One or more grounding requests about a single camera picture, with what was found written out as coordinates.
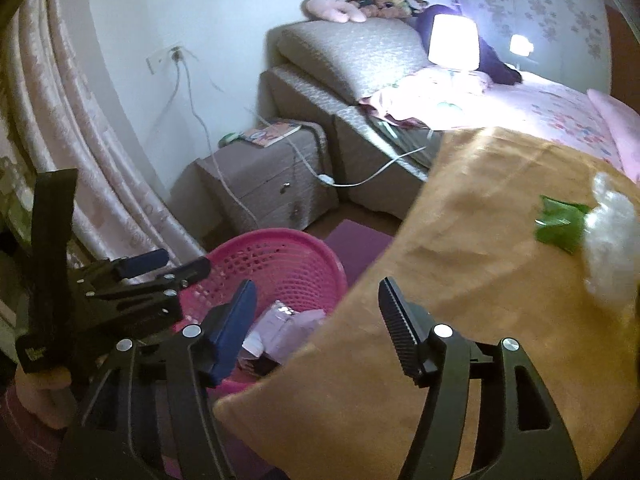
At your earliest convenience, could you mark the pink plastic laundry basket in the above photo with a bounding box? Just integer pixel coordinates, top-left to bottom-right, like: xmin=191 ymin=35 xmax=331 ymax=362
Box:
xmin=177 ymin=229 xmax=347 ymax=398

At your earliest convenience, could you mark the pink folded quilt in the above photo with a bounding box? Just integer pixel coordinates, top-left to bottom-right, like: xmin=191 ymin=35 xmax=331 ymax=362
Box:
xmin=587 ymin=89 xmax=640 ymax=184

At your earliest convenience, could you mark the grey padded headboard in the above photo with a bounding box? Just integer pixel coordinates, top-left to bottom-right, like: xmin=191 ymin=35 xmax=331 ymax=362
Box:
xmin=277 ymin=18 xmax=428 ymax=104

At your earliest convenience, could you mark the operator hand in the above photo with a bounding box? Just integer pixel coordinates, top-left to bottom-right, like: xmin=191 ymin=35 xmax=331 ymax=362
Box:
xmin=15 ymin=365 xmax=77 ymax=430

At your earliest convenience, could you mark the white lamp power cable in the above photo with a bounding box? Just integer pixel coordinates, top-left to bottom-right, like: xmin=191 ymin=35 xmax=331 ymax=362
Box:
xmin=177 ymin=49 xmax=434 ymax=189

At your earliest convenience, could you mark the golden yellow bedspread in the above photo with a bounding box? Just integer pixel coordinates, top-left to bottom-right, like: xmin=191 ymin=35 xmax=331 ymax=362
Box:
xmin=214 ymin=128 xmax=639 ymax=479

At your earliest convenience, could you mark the brown plush toys pile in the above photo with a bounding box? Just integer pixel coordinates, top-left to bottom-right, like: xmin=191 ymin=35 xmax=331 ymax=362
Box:
xmin=347 ymin=0 xmax=430 ymax=20

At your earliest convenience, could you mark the lit table lamp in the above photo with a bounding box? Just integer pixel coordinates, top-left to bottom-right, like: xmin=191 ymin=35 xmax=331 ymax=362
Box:
xmin=427 ymin=14 xmax=480 ymax=72

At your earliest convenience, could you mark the green snack wrapper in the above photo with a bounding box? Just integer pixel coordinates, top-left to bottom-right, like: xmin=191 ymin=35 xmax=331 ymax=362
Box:
xmin=535 ymin=195 xmax=591 ymax=255

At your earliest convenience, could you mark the purple floor mat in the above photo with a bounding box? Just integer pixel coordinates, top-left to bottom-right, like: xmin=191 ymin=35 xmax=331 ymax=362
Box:
xmin=324 ymin=220 xmax=393 ymax=287

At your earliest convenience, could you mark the brown wooden door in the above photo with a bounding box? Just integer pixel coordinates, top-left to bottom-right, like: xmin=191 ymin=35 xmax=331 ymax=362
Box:
xmin=605 ymin=6 xmax=640 ymax=112

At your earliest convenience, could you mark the small green object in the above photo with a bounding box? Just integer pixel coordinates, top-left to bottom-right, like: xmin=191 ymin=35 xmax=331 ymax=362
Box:
xmin=218 ymin=132 xmax=243 ymax=148

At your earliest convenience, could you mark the white charger cable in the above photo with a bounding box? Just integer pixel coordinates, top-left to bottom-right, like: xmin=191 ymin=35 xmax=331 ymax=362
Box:
xmin=171 ymin=52 xmax=262 ymax=231

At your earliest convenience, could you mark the pink plush toy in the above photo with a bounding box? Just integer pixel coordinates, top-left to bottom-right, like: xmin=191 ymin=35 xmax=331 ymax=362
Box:
xmin=303 ymin=0 xmax=367 ymax=24

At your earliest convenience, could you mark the pink floral bed sheet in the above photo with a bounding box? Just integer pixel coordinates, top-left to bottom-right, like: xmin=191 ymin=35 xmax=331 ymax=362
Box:
xmin=360 ymin=66 xmax=623 ymax=170

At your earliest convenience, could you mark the magazine on nightstand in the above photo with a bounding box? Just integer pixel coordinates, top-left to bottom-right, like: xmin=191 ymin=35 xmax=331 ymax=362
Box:
xmin=240 ymin=120 xmax=302 ymax=148

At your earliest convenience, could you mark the floral sliding wardrobe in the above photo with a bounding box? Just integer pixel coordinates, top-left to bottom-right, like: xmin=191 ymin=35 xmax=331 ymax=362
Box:
xmin=460 ymin=0 xmax=612 ymax=93

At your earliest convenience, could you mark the white wall socket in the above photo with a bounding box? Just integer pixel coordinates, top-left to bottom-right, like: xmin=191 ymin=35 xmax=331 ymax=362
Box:
xmin=146 ymin=44 xmax=181 ymax=75

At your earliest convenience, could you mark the grey upholstered nightstand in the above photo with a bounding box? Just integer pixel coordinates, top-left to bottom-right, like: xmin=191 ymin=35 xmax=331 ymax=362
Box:
xmin=162 ymin=122 xmax=338 ymax=240

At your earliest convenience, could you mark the clear bubble plastic bag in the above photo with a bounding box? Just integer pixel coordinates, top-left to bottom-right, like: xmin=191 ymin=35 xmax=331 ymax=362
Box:
xmin=582 ymin=172 xmax=639 ymax=309

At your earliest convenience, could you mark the beige patterned curtain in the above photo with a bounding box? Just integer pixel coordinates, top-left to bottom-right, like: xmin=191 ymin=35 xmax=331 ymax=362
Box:
xmin=1 ymin=0 xmax=204 ymax=266

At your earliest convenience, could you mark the grey bed frame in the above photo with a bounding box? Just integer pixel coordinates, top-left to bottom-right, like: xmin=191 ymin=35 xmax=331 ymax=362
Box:
xmin=260 ymin=64 xmax=428 ymax=220

